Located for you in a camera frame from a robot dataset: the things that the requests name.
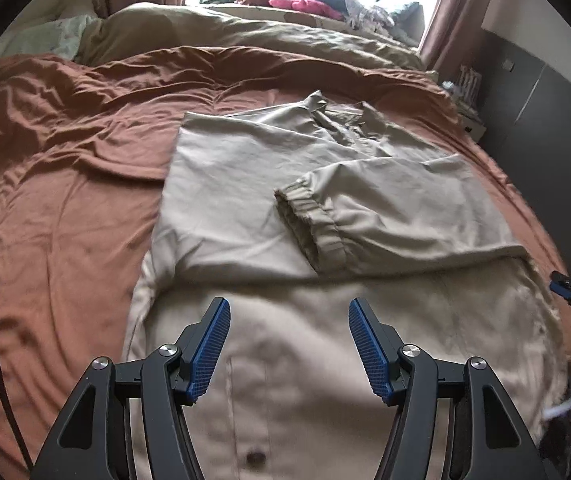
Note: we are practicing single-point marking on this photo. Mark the pile of mixed clothes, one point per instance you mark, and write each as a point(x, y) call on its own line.
point(355, 7)

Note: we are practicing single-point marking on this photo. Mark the grey pillow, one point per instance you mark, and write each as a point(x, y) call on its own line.
point(408, 20)

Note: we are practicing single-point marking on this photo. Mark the beige duvet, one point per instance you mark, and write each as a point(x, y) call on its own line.
point(190, 30)

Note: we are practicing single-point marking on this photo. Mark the pink plush cushion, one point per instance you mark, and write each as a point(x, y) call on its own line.
point(300, 5)

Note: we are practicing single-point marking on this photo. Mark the white nightstand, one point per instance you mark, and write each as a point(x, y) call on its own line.
point(470, 122)

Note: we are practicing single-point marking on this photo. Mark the brown blanket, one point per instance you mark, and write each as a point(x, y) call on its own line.
point(50, 200)

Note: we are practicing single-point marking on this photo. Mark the pale green pillow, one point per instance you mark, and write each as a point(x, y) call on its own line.
point(60, 32)

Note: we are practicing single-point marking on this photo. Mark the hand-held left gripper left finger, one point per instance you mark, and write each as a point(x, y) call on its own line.
point(210, 345)

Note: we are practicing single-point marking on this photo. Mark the beige jacket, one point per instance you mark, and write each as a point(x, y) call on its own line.
point(245, 185)

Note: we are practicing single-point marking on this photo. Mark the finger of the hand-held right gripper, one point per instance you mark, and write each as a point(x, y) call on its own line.
point(563, 277)
point(560, 290)

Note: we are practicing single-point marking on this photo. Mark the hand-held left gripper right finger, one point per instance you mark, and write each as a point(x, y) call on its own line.
point(370, 350)

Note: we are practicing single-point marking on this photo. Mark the white pink box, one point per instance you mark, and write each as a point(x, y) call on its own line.
point(469, 85)

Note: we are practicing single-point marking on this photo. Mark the small jar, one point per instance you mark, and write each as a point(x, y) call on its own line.
point(449, 86)

